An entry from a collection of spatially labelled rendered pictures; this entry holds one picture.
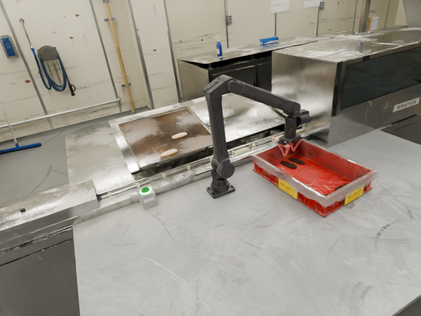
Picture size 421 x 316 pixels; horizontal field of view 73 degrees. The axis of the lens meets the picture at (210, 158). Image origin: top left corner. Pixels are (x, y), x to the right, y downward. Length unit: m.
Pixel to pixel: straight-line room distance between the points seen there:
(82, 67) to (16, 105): 1.11
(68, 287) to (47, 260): 0.21
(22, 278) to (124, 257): 0.57
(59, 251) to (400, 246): 1.39
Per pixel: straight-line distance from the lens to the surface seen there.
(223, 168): 1.27
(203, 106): 2.07
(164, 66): 4.93
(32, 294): 1.68
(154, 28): 4.84
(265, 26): 6.15
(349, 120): 1.81
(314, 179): 1.47
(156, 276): 1.09
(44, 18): 4.95
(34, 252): 1.53
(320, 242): 1.16
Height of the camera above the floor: 1.65
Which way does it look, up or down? 30 degrees down
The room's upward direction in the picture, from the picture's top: 7 degrees counter-clockwise
